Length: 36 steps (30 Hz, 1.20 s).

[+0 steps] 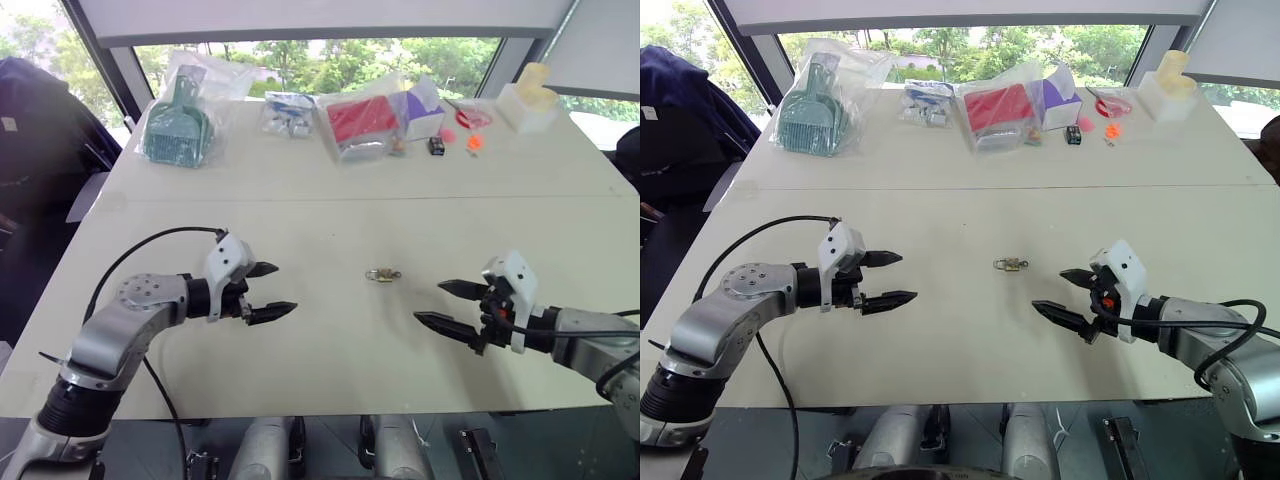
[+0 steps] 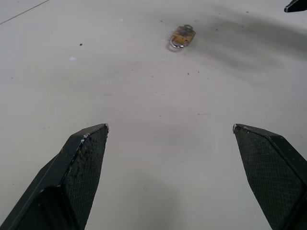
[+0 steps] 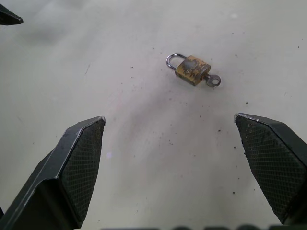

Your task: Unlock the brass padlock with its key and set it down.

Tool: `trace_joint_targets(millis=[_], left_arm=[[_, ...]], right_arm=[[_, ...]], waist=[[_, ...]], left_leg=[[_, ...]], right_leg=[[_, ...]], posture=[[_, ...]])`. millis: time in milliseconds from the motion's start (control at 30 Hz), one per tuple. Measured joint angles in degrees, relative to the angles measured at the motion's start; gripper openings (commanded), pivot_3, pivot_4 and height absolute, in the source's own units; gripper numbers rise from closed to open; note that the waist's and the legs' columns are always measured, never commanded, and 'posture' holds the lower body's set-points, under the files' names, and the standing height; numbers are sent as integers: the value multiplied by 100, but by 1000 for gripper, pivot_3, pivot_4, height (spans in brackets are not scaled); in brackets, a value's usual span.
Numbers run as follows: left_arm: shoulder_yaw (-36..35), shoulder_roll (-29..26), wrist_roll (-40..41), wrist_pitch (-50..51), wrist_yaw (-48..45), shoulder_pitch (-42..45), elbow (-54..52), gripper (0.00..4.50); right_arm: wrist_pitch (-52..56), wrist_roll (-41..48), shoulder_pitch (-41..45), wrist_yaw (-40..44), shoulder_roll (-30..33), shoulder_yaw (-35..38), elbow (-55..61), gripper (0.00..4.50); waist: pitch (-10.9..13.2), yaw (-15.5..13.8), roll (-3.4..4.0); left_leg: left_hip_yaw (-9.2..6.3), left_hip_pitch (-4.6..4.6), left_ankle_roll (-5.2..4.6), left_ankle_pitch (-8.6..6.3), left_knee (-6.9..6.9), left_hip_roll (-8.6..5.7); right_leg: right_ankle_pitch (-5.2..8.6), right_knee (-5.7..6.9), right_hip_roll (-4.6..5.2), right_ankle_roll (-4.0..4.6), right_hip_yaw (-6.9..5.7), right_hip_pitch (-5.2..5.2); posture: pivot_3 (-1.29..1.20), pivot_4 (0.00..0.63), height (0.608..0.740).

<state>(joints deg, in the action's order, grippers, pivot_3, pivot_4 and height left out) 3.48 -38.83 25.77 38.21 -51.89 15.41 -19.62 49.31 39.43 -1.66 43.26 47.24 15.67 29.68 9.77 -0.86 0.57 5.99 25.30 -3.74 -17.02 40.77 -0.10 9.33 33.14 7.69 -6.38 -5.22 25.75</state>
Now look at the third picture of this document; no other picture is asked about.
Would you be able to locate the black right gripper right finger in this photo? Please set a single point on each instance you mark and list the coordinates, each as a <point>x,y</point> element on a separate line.
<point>275,163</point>

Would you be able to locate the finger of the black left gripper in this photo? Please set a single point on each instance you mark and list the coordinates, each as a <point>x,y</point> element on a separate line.
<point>8,16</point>

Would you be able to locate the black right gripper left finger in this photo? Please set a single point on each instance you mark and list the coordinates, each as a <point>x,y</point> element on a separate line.
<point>60,172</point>

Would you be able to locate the small silver key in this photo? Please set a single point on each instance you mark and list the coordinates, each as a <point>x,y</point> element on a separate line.
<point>212,81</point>

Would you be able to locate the small brass padlock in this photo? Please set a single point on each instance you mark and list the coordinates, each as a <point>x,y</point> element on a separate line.
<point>189,68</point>

